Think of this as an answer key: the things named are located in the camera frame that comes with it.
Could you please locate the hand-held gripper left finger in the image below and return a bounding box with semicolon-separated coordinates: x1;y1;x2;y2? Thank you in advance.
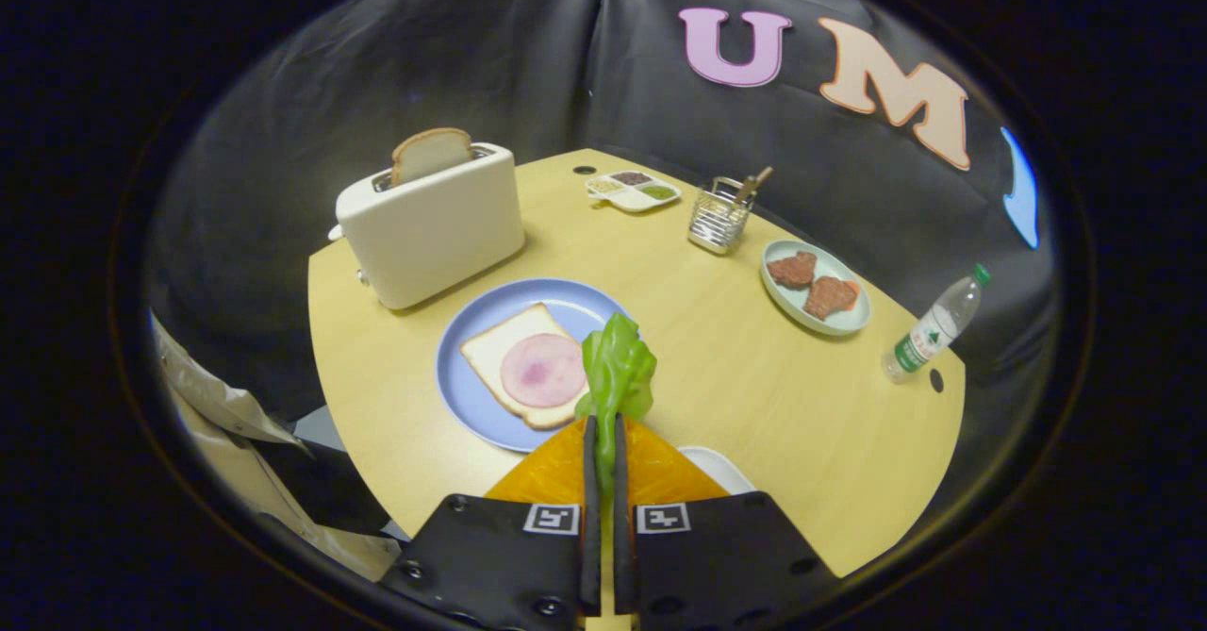
380;414;603;631

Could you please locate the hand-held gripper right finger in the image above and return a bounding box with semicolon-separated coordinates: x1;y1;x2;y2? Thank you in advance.
613;413;842;631

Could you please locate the green lettuce leaf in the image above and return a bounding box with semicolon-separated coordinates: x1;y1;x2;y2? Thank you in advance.
574;312;658;519

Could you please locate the brown crust toast slice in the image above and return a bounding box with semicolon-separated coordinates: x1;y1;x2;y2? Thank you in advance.
390;127;474;187

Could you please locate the white square plate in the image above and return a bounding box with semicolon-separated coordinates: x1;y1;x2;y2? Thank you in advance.
677;445;757;496

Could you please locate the pink ham slice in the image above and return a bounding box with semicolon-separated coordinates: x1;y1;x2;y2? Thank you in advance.
499;332;587;410

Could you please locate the blue round plate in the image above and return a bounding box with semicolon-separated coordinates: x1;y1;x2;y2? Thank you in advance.
435;277;633;454

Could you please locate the white bread slice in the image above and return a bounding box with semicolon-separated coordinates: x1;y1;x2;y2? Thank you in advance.
459;303;590;431

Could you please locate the pale green plate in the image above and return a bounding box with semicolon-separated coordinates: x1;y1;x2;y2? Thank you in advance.
760;240;871;337

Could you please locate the brown meat patty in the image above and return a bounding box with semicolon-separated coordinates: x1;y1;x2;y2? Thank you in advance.
803;275;861;322
766;251;818;291

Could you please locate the white divided seasoning tray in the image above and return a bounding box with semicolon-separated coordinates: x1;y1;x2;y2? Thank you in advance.
585;171;682;213

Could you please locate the white toaster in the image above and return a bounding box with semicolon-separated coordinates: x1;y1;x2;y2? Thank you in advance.
327;143;526;311

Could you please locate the clear plastic water bottle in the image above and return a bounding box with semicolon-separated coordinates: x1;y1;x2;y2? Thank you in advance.
881;263;993;385

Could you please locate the black backdrop cloth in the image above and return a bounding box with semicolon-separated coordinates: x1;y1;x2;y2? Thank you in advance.
146;0;1062;424

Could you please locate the metal wire utensil holder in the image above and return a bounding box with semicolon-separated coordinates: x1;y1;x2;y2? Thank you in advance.
687;176;755;256

